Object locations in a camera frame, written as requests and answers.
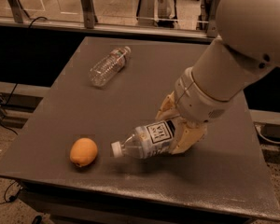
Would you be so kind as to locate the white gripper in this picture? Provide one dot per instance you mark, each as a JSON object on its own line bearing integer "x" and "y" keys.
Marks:
{"x": 196, "y": 101}

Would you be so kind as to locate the labelled plastic bottle white cap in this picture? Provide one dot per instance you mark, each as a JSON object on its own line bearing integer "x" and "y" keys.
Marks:
{"x": 146, "y": 141}

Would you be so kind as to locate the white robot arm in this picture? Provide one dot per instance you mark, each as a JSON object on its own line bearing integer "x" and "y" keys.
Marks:
{"x": 247, "y": 49}

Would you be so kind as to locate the clear empty plastic bottle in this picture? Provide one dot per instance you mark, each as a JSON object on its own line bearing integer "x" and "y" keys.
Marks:
{"x": 101, "y": 73}

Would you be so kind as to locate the metal window railing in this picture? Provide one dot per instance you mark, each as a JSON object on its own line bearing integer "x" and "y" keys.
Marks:
{"x": 178, "y": 19}

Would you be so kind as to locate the orange fruit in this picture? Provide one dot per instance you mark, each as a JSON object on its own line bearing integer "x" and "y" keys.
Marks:
{"x": 83, "y": 152}

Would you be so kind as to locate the grey table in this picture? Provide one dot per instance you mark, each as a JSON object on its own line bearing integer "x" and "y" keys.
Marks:
{"x": 221, "y": 180}

